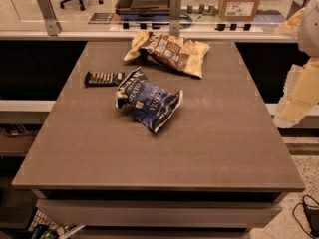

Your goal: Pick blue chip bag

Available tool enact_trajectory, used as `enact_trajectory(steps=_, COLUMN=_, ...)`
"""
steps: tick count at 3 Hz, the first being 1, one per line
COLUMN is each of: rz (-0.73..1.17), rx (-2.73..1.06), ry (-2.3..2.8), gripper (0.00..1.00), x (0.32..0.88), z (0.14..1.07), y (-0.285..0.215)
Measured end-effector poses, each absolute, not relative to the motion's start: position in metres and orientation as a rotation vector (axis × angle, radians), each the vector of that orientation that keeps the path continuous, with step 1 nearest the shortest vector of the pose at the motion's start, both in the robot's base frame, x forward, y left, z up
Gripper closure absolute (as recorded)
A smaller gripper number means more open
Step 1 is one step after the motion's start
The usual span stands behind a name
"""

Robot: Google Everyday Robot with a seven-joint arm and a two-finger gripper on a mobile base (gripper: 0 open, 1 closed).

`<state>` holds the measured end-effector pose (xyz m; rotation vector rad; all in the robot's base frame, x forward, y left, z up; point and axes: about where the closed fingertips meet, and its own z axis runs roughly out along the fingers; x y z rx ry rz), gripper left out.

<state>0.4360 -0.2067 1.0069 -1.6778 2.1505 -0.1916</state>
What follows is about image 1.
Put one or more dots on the centre metal glass bracket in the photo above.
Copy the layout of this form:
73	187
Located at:
174	17

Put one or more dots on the yellow brown chip bag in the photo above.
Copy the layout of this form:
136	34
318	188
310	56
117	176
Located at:
178	53

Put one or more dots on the metal glass bracket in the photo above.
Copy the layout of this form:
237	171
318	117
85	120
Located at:
174	17
52	24

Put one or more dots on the wire basket with items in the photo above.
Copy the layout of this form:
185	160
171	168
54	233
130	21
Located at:
42	227

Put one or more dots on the black power adapter with cable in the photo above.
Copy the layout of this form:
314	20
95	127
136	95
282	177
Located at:
310	208

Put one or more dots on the blue potato chip bag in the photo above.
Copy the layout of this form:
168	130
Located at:
151	105

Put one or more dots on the cardboard box with label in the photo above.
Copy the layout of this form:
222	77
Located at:
237	10

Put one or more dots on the dark chocolate bar wrapper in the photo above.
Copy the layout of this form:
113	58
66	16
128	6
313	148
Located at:
103	79

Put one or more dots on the open dark tray box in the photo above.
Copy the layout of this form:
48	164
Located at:
144	0

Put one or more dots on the left metal glass bracket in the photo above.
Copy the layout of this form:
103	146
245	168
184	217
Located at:
52	24

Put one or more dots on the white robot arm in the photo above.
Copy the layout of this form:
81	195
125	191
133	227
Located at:
304	26

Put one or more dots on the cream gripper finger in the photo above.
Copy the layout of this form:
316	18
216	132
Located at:
300	94

